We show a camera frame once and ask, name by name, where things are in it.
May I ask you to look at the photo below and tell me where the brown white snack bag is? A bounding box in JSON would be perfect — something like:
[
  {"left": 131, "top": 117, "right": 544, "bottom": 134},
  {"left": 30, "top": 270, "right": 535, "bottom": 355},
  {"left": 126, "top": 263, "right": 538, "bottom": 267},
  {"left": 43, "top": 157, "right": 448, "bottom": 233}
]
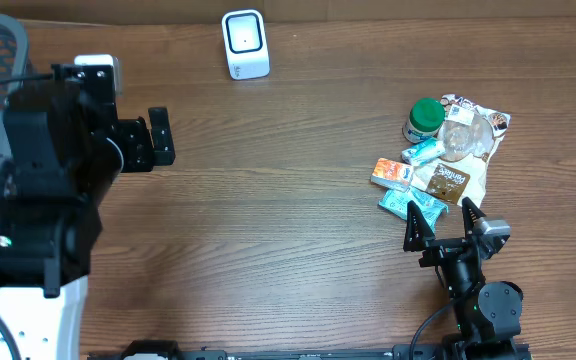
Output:
[{"left": 412, "top": 94, "right": 511, "bottom": 206}]

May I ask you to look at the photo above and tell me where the orange snack packet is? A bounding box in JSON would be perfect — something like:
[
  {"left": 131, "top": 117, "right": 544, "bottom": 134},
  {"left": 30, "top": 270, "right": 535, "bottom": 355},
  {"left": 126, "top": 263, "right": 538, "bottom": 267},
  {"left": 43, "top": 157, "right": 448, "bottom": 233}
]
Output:
[{"left": 370, "top": 158, "right": 414, "bottom": 191}]

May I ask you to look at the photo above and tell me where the teal tissue pack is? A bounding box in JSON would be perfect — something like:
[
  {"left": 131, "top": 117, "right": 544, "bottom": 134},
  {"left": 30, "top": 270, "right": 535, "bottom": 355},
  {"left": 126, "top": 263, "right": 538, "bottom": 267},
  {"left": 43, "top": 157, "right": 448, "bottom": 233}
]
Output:
[{"left": 401, "top": 137, "right": 446, "bottom": 167}]

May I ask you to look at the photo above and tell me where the white barcode scanner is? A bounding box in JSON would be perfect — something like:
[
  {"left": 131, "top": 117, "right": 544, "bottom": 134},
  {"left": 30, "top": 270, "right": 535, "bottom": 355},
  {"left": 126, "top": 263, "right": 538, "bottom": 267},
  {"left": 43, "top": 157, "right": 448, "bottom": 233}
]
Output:
[{"left": 221, "top": 9, "right": 270, "bottom": 80}]

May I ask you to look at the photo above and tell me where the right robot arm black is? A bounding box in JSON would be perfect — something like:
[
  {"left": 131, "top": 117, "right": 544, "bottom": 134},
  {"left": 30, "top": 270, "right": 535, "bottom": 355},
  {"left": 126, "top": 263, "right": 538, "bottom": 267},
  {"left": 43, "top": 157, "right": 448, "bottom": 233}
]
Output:
[{"left": 403, "top": 197, "right": 531, "bottom": 360}]

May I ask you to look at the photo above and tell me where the teal packet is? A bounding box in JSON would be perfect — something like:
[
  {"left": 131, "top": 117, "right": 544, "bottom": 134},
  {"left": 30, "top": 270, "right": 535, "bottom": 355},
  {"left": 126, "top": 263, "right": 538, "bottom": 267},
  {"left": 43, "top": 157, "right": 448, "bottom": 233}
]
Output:
[{"left": 377, "top": 186, "right": 449, "bottom": 234}]

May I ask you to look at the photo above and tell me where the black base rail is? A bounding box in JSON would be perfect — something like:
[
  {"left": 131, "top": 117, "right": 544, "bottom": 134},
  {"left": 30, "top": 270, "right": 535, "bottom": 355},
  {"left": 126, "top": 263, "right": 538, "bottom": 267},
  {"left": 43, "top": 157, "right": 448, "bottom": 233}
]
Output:
[{"left": 87, "top": 340, "right": 533, "bottom": 360}]

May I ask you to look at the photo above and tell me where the green lid jar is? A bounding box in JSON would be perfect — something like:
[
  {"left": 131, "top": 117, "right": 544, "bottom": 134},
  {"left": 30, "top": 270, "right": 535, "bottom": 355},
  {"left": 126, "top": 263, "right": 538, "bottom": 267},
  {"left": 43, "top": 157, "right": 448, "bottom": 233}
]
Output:
[{"left": 402, "top": 98, "right": 445, "bottom": 144}]

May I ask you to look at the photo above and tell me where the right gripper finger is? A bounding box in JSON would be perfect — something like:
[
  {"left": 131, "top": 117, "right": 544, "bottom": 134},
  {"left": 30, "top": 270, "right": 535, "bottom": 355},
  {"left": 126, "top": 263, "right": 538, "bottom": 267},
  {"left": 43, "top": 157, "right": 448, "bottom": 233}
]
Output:
[
  {"left": 403, "top": 201, "right": 435, "bottom": 252},
  {"left": 461, "top": 197, "right": 485, "bottom": 235}
]

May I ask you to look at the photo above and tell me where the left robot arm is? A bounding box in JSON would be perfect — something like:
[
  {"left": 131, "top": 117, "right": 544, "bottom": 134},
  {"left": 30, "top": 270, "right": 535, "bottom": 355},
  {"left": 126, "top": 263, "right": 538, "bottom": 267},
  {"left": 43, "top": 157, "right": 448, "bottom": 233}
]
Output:
[{"left": 0, "top": 63, "right": 176, "bottom": 359}]

